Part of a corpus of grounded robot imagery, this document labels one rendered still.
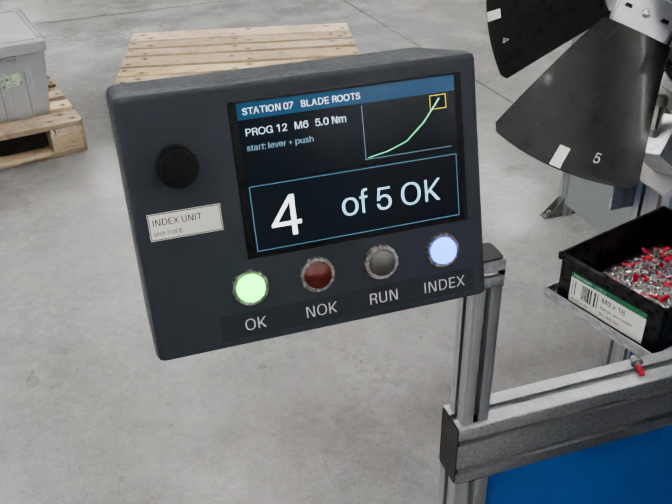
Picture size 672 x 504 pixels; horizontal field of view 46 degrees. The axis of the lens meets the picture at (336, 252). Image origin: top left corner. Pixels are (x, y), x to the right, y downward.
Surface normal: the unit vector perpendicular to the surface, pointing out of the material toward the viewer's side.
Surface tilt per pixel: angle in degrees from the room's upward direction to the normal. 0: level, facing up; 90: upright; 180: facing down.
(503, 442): 90
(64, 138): 90
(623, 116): 47
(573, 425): 90
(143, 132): 75
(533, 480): 90
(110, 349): 0
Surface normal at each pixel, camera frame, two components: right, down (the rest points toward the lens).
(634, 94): -0.14, -0.18
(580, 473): 0.31, 0.50
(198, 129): 0.29, 0.26
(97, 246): -0.02, -0.85
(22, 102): 0.49, 0.53
